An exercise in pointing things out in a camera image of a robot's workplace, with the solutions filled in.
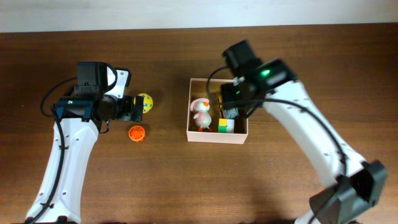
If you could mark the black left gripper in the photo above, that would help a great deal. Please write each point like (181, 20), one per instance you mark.
(138, 117)

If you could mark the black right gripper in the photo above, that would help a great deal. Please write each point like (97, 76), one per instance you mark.
(227, 91)

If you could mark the grey yellow toy truck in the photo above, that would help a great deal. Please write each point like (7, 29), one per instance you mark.
(227, 113)

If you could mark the colourful puzzle cube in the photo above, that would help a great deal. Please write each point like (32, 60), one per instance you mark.
(225, 125)

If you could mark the white duck toy pink hat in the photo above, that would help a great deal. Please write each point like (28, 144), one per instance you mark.
(200, 108)

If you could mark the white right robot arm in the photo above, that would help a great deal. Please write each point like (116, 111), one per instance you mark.
(352, 185)

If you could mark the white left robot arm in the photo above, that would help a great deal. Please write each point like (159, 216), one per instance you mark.
(95, 99)

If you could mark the yellow ball with blue letters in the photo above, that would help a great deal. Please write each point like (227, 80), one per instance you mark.
(147, 102)

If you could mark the orange lattice ball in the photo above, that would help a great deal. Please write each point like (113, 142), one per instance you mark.
(137, 133)

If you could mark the pink open cardboard box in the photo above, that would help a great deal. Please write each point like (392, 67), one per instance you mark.
(241, 127)

